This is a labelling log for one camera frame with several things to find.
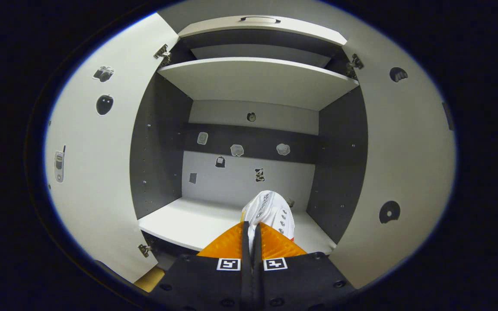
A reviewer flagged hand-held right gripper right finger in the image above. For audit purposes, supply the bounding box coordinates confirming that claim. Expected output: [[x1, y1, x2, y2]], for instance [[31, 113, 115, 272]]
[[252, 222, 358, 311]]

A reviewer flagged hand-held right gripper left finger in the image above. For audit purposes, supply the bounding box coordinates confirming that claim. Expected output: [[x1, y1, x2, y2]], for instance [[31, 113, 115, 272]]
[[152, 221, 254, 311]]

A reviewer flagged white grey shoe cabinet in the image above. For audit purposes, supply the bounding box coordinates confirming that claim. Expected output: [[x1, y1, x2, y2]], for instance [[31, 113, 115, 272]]
[[129, 15, 368, 270]]

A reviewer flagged white canvas shoe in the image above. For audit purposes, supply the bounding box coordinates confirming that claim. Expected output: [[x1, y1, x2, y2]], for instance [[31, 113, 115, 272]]
[[240, 190, 296, 253]]

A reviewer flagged white cabinet door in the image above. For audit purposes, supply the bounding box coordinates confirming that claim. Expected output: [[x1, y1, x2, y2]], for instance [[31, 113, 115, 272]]
[[328, 6, 457, 290], [44, 12, 181, 284]]

